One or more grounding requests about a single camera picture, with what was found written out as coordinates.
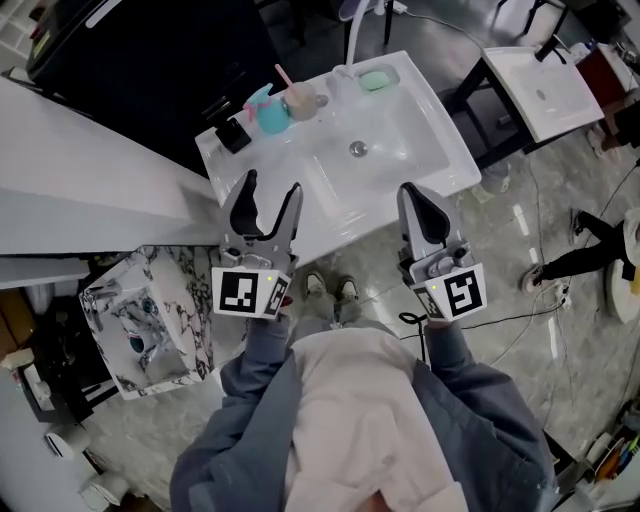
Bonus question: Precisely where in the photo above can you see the black side table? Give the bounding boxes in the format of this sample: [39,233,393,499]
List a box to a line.
[19,309,122,427]

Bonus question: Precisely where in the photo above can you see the person's legs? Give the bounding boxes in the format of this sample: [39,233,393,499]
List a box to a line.
[289,291,387,347]

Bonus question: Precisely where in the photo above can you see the black floor cable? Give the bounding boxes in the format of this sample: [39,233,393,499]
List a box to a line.
[458,303,567,332]

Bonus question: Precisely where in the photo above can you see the small black box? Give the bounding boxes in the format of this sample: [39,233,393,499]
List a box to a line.
[214,116,253,155]

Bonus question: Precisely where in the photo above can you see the white faucet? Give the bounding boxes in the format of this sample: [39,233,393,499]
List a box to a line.
[331,0,375,97]

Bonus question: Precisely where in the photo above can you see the teal spray bottle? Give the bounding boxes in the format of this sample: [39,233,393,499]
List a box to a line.
[242,82,293,136]

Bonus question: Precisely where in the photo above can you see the cardboard box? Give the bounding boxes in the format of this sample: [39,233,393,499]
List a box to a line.
[0,289,39,357]

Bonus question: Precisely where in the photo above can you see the black sink frame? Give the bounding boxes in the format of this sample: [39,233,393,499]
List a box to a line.
[439,56,552,172]

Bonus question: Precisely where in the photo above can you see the clear plastic bag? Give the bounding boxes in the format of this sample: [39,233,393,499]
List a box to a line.
[471,159,513,204]

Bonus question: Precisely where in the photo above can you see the person's torso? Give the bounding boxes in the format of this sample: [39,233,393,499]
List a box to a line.
[169,319,557,512]

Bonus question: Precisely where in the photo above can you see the person's right forearm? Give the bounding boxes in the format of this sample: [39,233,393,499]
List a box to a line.
[421,318,502,402]

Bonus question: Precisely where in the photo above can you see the beige cup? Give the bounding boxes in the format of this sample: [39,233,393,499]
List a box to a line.
[281,80,330,123]

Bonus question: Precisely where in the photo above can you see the long black cable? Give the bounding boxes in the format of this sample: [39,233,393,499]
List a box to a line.
[564,163,640,287]

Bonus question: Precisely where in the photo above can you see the person's left forearm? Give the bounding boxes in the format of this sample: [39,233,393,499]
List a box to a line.
[219,313,297,397]

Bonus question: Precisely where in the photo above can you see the chrome faucet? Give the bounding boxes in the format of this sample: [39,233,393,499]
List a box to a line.
[81,279,124,314]

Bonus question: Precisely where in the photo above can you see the green soap on dish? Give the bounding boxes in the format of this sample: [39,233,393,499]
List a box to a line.
[355,63,402,97]

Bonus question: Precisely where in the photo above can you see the white power strip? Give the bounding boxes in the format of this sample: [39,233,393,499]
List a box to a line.
[541,279,572,309]

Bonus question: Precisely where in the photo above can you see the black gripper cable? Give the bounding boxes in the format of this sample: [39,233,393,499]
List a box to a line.
[397,310,432,362]

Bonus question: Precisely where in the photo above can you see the black cabinet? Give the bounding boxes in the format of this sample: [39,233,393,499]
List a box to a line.
[27,0,287,177]

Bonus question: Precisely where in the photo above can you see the small white sink basin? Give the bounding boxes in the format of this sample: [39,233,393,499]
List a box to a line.
[481,45,606,144]

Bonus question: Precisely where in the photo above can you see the red cabinet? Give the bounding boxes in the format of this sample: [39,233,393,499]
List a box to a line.
[574,41,640,109]

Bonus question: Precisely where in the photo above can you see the pink thin stick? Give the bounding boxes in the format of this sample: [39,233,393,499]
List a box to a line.
[273,63,297,97]

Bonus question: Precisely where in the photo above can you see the black faucet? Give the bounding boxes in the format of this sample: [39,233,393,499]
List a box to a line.
[534,34,569,64]

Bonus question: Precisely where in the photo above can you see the white round appliance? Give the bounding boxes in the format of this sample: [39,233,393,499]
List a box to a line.
[44,424,92,460]

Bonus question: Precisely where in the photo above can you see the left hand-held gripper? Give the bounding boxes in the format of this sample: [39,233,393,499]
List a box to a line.
[210,169,305,321]

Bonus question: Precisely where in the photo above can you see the person's right shoe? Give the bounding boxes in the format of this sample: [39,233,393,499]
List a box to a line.
[336,275,361,302]

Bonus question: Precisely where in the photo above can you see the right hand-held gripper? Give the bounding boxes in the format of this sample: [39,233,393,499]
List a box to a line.
[397,182,489,323]

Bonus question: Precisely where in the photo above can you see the marble sink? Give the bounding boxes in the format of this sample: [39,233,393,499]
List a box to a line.
[78,244,222,402]

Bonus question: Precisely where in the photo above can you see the green soap bar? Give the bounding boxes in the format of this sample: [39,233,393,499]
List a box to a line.
[360,70,391,93]

